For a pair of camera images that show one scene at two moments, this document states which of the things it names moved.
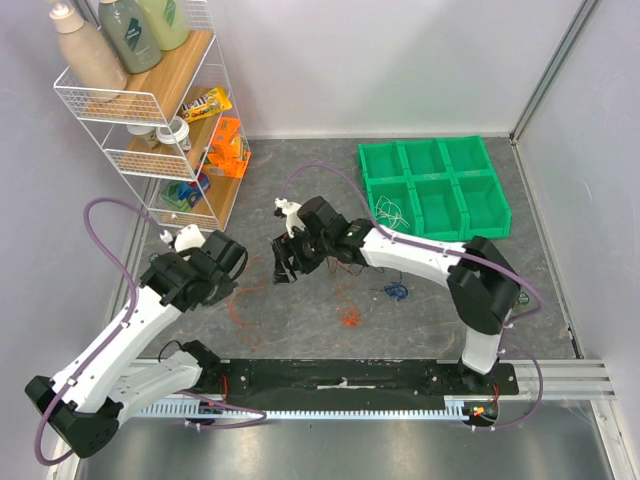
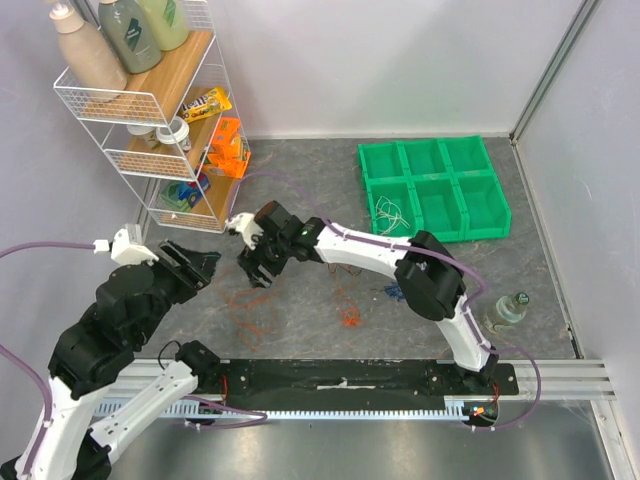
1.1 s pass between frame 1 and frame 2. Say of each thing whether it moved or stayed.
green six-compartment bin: stayed
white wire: stayed
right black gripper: moved
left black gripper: moved
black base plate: stayed
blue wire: stayed
